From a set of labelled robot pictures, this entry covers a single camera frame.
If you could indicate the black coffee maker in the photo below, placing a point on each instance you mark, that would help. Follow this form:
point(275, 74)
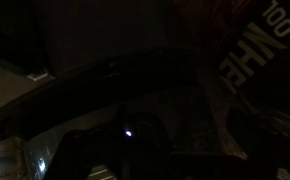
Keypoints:
point(141, 96)

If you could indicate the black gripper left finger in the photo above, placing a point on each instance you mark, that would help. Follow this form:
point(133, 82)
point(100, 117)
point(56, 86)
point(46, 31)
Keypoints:
point(85, 156)

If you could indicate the black whey protein tub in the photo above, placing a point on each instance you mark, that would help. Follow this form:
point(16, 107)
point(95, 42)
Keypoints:
point(261, 50)

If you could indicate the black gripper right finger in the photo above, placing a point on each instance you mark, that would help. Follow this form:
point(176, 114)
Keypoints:
point(211, 166)

